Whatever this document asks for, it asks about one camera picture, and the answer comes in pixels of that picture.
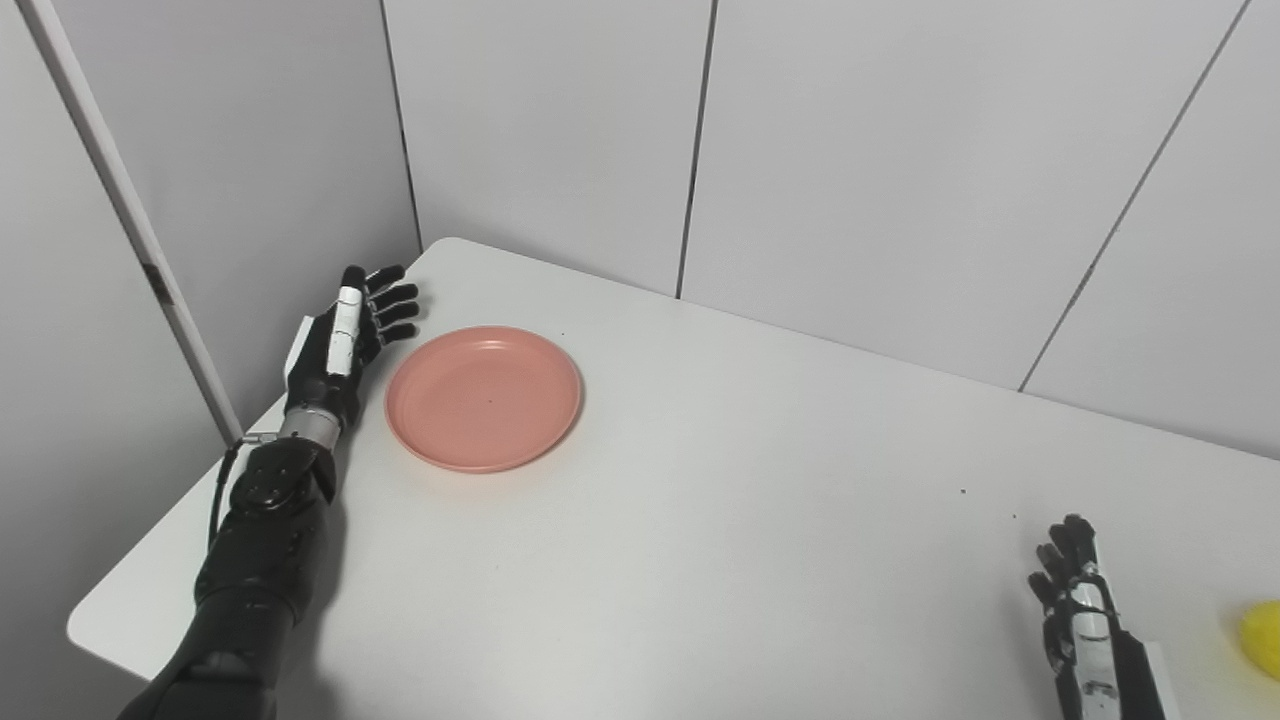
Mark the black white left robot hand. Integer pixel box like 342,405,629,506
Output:
283,264,421,433

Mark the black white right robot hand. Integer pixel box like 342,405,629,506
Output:
1027,514,1186,720

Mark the pink round plate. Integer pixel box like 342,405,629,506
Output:
385,326,584,474

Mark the yellow lemon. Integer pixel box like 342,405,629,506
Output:
1240,600,1280,681

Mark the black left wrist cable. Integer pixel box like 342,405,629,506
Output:
207,432,281,551

